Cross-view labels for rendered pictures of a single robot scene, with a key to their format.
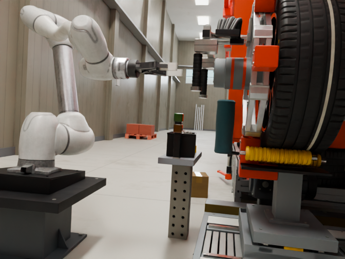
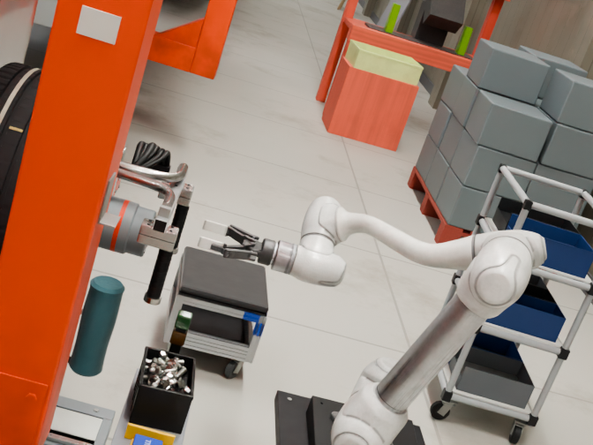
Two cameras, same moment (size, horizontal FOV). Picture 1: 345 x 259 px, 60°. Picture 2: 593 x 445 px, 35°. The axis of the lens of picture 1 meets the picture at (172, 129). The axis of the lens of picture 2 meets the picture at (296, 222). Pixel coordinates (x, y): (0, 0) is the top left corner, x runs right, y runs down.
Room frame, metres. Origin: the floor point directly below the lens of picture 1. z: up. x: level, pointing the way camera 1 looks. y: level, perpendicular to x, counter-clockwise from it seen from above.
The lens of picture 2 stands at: (3.63, -0.46, 1.80)
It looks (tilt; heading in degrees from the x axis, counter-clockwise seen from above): 19 degrees down; 164
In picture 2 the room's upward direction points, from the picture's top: 19 degrees clockwise
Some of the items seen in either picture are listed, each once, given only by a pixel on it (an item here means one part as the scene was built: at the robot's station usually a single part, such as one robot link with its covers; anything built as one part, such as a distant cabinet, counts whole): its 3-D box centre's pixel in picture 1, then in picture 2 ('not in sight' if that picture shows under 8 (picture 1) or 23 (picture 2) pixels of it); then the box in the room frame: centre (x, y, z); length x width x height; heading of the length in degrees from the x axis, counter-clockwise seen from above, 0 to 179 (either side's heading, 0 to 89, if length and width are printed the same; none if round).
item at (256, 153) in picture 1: (277, 155); not in sight; (1.18, -0.42, 0.51); 0.29 x 0.06 x 0.06; 80
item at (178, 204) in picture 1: (180, 197); not in sight; (1.61, -0.07, 0.21); 0.10 x 0.10 x 0.42; 80
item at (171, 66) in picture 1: (168, 66); (214, 227); (1.14, 0.03, 0.83); 0.07 x 0.01 x 0.03; 80
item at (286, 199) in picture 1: (286, 197); not in sight; (1.28, -0.51, 0.32); 0.40 x 0.30 x 0.28; 170
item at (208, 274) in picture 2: not in sight; (215, 313); (0.35, 0.29, 0.17); 0.43 x 0.36 x 0.34; 174
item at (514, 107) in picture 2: not in sight; (508, 147); (-2.12, 2.47, 0.62); 1.25 x 0.83 x 1.24; 173
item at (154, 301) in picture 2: (203, 82); (159, 274); (1.52, -0.15, 0.83); 0.04 x 0.04 x 0.16
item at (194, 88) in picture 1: (196, 71); (176, 226); (1.19, -0.08, 0.83); 0.04 x 0.04 x 0.16
